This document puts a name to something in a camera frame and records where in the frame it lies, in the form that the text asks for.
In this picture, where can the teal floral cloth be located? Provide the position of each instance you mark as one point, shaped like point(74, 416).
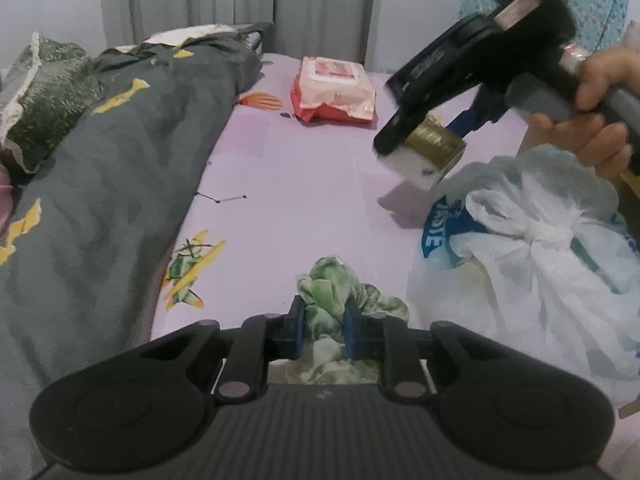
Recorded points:
point(595, 0)

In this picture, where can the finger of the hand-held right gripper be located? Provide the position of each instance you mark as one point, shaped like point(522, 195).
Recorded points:
point(475, 117)
point(435, 70)

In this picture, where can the dark grey printed quilt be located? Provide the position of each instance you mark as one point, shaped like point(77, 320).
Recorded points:
point(125, 185)

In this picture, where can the grey curtain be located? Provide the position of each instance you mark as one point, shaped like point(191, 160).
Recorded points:
point(225, 0)

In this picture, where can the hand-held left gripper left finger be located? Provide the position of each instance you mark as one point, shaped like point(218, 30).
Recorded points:
point(298, 330)

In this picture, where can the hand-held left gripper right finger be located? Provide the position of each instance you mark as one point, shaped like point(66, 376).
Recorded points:
point(350, 332)

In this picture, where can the red pink wipes pack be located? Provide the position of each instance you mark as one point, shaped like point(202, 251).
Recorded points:
point(332, 90)

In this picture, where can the green floral scrunchie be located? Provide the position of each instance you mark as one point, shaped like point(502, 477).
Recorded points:
point(325, 285)

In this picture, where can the green lace-trimmed pillow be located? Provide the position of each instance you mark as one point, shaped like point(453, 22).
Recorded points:
point(45, 100)

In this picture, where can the person's right hand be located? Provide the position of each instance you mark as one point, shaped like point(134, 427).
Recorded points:
point(595, 145)

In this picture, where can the white plastic bag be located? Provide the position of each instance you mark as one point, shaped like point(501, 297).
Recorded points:
point(525, 285)

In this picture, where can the small gold white box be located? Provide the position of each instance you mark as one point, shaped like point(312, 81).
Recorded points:
point(430, 160)

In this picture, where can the dark grey furniture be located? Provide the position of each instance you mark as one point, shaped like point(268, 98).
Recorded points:
point(262, 37)

